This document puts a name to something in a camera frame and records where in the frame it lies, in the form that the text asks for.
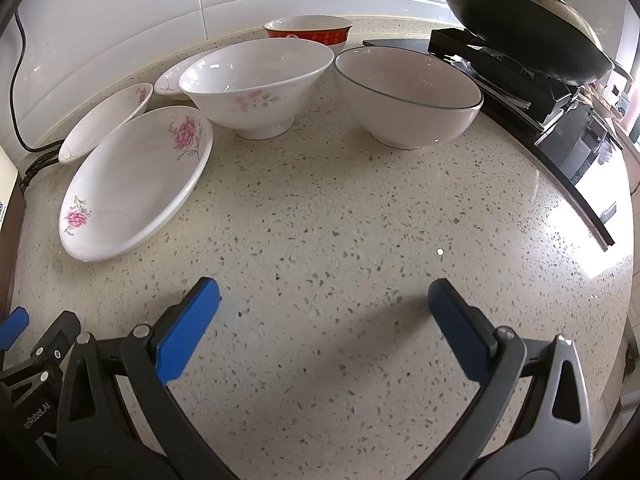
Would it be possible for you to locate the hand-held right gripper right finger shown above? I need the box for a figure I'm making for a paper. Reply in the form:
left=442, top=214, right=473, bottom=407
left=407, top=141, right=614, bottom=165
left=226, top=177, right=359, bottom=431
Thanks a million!
left=425, top=278, right=596, bottom=480

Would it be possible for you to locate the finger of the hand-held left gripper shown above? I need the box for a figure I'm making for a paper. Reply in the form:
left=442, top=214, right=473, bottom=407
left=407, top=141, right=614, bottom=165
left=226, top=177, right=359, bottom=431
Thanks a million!
left=0, top=306, right=29, bottom=352
left=32, top=310, right=82, bottom=386

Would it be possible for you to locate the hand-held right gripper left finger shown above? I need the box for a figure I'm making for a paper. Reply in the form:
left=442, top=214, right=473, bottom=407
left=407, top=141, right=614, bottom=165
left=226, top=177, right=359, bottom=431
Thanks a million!
left=56, top=276, right=238, bottom=480

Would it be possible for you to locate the white floral plate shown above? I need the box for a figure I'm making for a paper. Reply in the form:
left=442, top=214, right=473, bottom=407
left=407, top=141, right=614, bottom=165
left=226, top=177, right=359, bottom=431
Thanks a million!
left=58, top=83, right=154, bottom=164
left=60, top=106, right=215, bottom=262
left=153, top=49, right=221, bottom=96

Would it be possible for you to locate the white bowl with dark rim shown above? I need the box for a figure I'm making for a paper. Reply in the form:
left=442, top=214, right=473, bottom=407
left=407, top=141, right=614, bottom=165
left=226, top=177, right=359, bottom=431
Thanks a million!
left=333, top=46, right=484, bottom=150

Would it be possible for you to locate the white floral bowl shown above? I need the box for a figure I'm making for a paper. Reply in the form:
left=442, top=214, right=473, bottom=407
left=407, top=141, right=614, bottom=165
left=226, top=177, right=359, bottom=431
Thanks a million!
left=178, top=38, right=335, bottom=140

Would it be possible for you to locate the red bowl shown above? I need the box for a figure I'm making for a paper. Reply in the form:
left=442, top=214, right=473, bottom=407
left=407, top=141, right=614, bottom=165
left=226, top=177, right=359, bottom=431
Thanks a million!
left=263, top=15, right=354, bottom=56

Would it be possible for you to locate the black glass gas stove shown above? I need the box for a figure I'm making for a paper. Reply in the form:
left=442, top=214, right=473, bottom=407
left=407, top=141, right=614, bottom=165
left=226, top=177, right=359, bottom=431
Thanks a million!
left=362, top=27, right=640, bottom=251

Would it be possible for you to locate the black wok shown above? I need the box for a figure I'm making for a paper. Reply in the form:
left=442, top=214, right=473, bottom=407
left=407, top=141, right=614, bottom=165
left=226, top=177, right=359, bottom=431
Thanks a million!
left=435, top=0, right=617, bottom=86

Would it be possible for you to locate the black cable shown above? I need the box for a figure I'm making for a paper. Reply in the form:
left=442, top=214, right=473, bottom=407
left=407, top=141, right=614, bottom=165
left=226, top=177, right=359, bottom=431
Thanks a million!
left=12, top=10, right=66, bottom=181

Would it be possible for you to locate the wok lid with black handle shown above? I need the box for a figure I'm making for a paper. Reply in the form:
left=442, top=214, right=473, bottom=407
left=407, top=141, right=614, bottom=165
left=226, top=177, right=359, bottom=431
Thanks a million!
left=455, top=0, right=601, bottom=46

